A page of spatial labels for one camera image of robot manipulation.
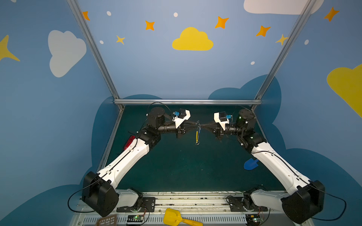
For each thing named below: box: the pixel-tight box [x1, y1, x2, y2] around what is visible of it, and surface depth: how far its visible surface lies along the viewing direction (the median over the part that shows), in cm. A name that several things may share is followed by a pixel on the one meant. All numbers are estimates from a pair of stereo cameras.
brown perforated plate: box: [95, 214, 117, 226], surface depth 71 cm
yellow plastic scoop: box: [163, 208, 204, 226], surface depth 71 cm
